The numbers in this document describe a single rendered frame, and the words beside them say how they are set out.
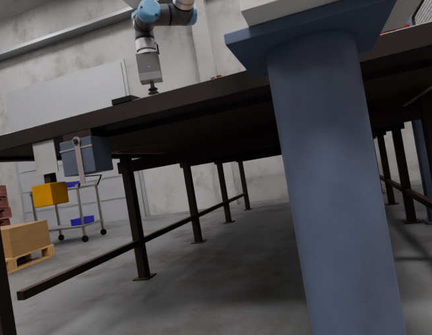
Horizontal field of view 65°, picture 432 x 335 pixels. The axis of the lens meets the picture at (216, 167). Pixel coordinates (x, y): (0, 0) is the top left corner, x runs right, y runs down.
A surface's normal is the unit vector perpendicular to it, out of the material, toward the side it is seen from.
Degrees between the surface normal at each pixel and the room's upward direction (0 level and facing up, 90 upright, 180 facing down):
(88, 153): 90
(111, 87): 90
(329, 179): 90
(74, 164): 90
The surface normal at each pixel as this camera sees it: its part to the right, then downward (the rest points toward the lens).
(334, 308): -0.63, 0.09
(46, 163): -0.33, 0.04
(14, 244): 0.96, -0.16
